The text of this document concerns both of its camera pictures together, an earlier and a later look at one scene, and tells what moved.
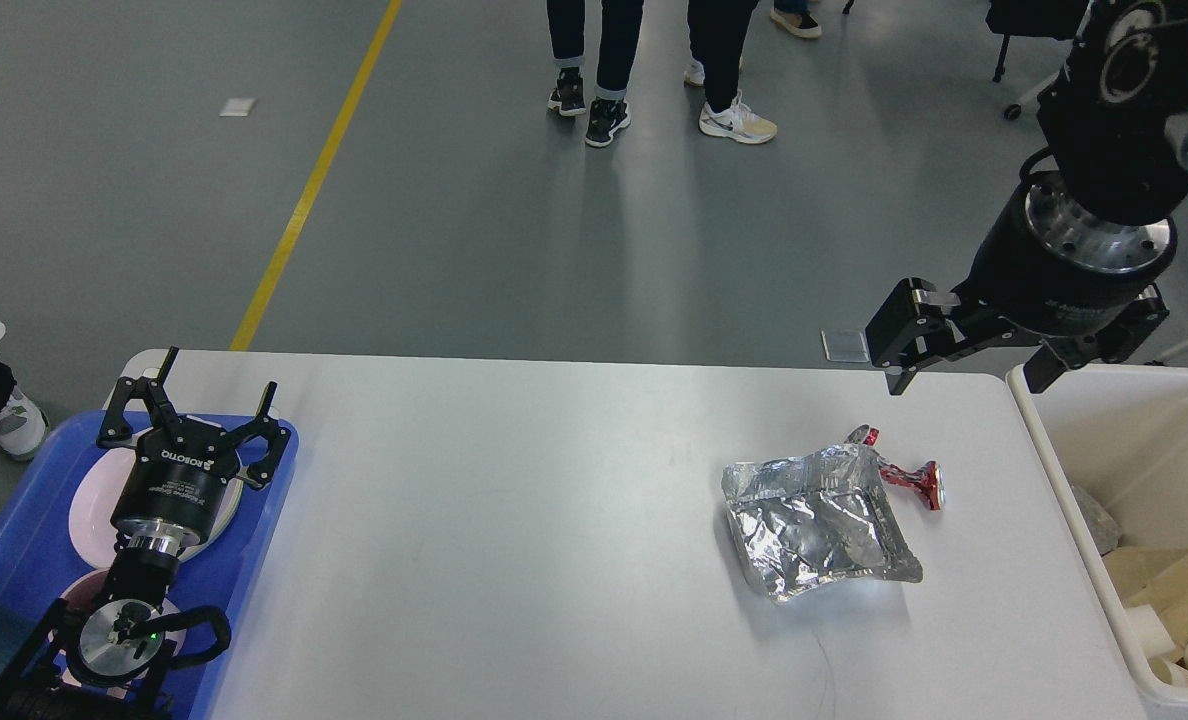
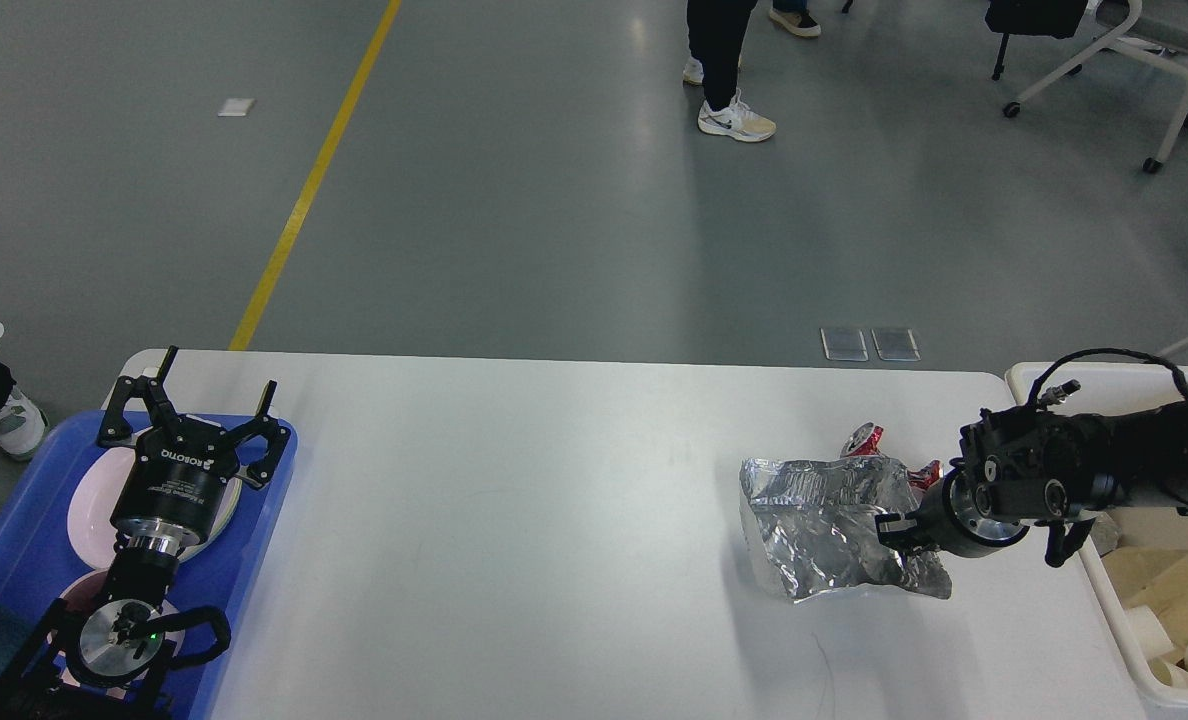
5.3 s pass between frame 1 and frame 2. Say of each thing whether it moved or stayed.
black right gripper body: moved
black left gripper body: stayed
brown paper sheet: stayed
